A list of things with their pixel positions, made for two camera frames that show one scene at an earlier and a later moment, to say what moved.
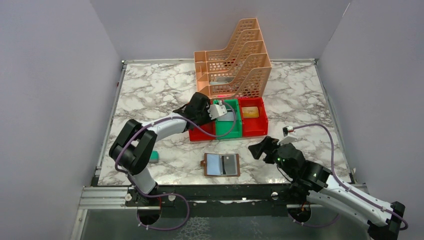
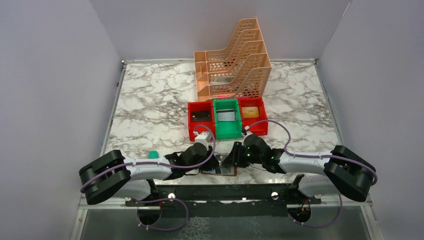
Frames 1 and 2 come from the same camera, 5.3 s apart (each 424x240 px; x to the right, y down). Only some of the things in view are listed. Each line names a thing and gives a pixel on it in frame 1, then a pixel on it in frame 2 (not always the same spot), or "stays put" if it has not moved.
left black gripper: [208, 118] -> [212, 163]
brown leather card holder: [216, 164] stays put
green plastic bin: [229, 125] stays put
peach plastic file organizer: [240, 71] stays put
